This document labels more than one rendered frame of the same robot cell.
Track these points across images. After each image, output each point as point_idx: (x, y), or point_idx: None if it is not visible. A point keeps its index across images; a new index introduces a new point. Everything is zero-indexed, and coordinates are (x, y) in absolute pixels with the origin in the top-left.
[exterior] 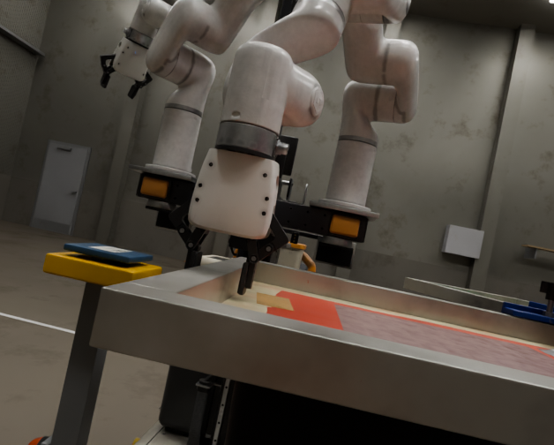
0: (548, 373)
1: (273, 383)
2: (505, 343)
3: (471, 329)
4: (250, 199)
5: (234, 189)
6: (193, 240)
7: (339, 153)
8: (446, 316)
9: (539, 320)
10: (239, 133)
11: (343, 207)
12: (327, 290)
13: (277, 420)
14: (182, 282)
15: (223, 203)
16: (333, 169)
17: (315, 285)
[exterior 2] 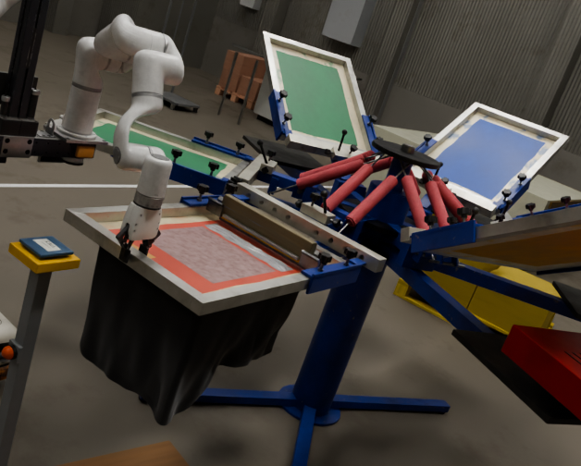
0: (230, 253)
1: (229, 307)
2: (197, 228)
3: (176, 219)
4: (154, 225)
5: (149, 223)
6: (129, 246)
7: (80, 99)
8: (165, 214)
9: (198, 205)
10: (156, 203)
11: (87, 141)
12: (117, 217)
13: None
14: (184, 284)
15: (144, 229)
16: (74, 109)
17: (111, 216)
